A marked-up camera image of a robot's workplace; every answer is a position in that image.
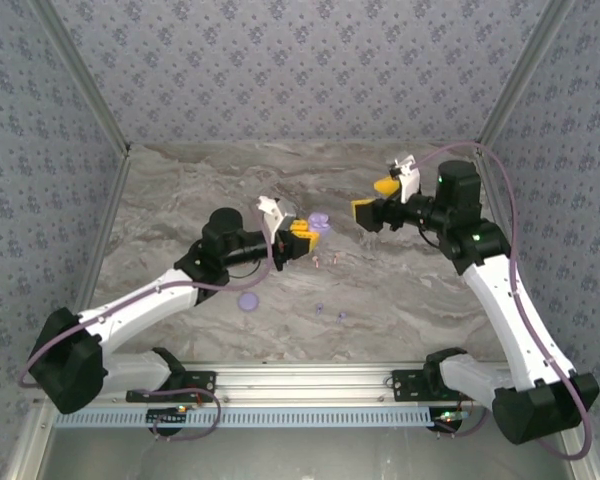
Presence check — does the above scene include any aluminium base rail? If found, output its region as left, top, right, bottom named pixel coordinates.
left=99, top=362, right=511, bottom=409

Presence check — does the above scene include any base cable loop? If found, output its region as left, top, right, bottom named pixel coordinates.
left=434, top=407, right=492, bottom=437
left=152, top=387, right=223, bottom=442

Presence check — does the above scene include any perforated cable duct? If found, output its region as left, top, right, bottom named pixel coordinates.
left=54, top=405, right=444, bottom=430

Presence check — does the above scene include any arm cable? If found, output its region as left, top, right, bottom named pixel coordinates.
left=18, top=214, right=276, bottom=389
left=412, top=141, right=596, bottom=461

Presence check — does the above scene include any purple toy figure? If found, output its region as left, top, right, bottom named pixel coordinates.
left=307, top=211, right=334, bottom=236

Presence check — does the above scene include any aluminium frame post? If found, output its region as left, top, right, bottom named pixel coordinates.
left=479, top=0, right=576, bottom=146
left=29, top=0, right=132, bottom=156

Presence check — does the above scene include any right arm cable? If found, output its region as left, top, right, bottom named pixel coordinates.
left=412, top=141, right=596, bottom=461

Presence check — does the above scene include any aluminium table side rail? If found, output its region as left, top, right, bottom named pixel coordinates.
left=72, top=147, right=134, bottom=314
left=474, top=142, right=516, bottom=251

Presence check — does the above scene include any small controller board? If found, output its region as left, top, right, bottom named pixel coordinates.
left=432, top=407, right=469, bottom=434
left=147, top=405, right=189, bottom=436

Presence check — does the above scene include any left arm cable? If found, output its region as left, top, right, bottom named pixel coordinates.
left=18, top=214, right=276, bottom=389

